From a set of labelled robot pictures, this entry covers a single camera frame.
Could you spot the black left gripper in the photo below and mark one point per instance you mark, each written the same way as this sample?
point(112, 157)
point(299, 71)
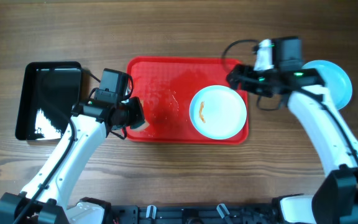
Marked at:
point(136, 112)

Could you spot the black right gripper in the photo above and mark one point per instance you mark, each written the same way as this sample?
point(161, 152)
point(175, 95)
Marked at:
point(239, 78)

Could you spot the orange sponge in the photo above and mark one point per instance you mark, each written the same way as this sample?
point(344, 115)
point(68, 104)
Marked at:
point(143, 124)

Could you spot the light blue plate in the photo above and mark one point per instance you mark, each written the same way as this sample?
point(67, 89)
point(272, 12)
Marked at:
point(218, 112)
point(337, 81)

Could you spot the light blue plate back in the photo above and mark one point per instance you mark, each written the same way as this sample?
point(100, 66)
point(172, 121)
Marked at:
point(337, 81)

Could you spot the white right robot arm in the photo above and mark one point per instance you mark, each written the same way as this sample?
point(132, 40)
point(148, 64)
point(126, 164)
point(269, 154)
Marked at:
point(279, 70)

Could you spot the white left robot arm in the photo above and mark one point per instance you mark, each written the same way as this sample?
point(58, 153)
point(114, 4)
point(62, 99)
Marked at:
point(44, 199)

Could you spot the red plastic tray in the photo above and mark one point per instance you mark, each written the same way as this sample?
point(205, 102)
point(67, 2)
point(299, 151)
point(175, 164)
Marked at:
point(166, 86)

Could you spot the black water basin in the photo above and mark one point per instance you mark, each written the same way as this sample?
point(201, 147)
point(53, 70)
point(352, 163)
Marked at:
point(49, 91)

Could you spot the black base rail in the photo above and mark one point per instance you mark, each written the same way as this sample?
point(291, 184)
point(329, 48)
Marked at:
point(246, 214)

